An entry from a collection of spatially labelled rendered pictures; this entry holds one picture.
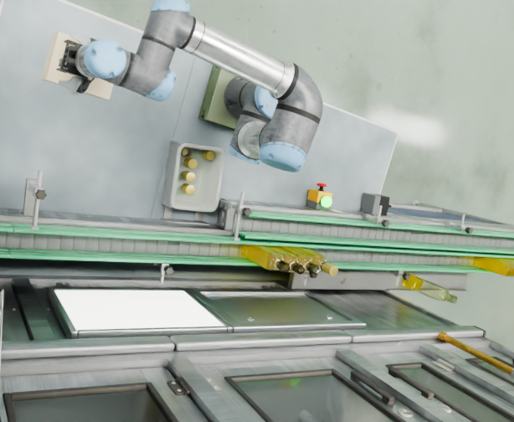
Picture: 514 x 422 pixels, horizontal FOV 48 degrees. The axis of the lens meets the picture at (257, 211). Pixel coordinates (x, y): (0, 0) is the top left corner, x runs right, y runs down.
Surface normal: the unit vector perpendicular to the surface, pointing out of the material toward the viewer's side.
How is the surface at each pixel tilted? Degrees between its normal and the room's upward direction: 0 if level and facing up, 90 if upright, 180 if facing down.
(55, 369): 0
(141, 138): 0
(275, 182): 0
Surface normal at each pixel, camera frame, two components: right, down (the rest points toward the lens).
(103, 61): 0.47, 0.18
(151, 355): 0.16, -0.98
